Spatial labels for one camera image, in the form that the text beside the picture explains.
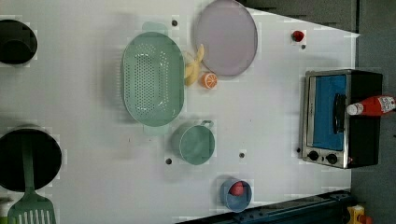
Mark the green oval colander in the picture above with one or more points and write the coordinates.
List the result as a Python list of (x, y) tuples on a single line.
[(153, 68)]

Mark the green mug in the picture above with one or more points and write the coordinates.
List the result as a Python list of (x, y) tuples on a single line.
[(194, 144)]

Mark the green white bottle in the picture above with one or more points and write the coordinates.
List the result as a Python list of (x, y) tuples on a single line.
[(4, 208)]

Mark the blue bowl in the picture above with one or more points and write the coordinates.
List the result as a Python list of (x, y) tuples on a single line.
[(236, 204)]

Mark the green slotted spatula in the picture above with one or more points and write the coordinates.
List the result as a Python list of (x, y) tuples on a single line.
[(31, 208)]

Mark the black toaster oven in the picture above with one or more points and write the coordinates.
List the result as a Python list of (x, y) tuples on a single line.
[(330, 136)]

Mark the peeled toy banana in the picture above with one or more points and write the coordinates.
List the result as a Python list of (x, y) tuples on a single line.
[(193, 69)]

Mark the blue metal frame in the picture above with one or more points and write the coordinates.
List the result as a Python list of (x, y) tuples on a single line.
[(326, 208)]

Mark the purple round plate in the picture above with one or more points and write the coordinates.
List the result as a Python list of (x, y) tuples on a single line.
[(229, 35)]

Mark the yellow toy object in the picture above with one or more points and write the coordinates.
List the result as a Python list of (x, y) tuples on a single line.
[(358, 216)]

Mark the red toy fruit in bowl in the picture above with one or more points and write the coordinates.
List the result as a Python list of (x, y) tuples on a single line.
[(237, 189)]

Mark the black round container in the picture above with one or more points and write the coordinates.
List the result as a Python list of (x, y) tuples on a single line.
[(18, 42)]

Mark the red ketchup bottle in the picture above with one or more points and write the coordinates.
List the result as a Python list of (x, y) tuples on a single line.
[(375, 106)]

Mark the toy orange half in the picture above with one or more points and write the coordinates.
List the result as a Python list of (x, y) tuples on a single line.
[(209, 80)]

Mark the small red toy fruit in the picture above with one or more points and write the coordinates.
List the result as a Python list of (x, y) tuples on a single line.
[(297, 36)]

